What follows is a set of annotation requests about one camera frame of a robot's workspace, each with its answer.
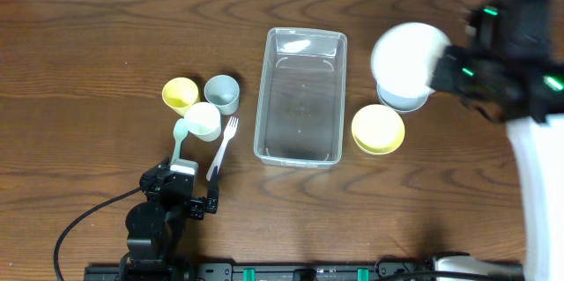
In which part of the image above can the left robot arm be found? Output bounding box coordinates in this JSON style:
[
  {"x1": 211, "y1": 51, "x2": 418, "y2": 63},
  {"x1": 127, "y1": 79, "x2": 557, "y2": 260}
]
[{"x1": 125, "y1": 158, "x2": 219, "y2": 266}]

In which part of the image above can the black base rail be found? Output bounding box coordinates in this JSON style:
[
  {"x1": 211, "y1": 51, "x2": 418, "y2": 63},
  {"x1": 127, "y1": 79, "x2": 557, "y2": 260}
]
[{"x1": 84, "y1": 252, "x2": 524, "y2": 281}]

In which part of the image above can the white plastic fork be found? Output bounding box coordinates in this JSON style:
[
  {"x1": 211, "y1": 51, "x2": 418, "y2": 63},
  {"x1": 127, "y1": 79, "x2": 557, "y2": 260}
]
[{"x1": 206, "y1": 116, "x2": 239, "y2": 181}]

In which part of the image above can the grey bowl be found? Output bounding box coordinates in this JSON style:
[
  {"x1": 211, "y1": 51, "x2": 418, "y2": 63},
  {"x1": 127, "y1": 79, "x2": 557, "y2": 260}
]
[{"x1": 376, "y1": 85, "x2": 428, "y2": 114}]

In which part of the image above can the yellow bowl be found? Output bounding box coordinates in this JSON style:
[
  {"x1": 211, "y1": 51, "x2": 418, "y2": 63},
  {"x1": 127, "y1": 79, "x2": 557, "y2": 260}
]
[{"x1": 352, "y1": 104, "x2": 405, "y2": 155}]

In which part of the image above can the white cup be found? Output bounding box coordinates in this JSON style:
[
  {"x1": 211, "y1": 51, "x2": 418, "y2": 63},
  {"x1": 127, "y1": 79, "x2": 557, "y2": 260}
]
[{"x1": 184, "y1": 102, "x2": 221, "y2": 142}]

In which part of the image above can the clear plastic container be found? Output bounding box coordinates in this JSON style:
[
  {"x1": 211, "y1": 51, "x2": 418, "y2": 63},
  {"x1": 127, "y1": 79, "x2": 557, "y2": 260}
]
[{"x1": 254, "y1": 27, "x2": 347, "y2": 169}]

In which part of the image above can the mint green spoon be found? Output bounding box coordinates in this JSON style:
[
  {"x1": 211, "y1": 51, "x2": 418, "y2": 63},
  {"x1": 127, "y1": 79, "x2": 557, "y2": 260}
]
[{"x1": 170, "y1": 118, "x2": 189, "y2": 164}]

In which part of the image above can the white bowl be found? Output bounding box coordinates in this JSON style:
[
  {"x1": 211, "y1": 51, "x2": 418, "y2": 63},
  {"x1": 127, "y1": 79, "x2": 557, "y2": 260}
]
[{"x1": 371, "y1": 22, "x2": 451, "y2": 98}]

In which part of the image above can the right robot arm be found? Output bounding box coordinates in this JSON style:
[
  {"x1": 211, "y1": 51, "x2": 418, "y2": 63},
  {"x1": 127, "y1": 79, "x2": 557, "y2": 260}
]
[{"x1": 429, "y1": 0, "x2": 563, "y2": 280}]

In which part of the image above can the yellow cup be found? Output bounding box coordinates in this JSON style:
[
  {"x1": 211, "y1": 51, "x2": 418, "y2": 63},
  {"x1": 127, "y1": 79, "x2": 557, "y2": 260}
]
[{"x1": 161, "y1": 78, "x2": 200, "y2": 116}]

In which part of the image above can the grey cup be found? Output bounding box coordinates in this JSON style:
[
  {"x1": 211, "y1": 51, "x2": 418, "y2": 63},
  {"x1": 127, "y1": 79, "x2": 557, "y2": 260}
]
[{"x1": 204, "y1": 75, "x2": 241, "y2": 115}]

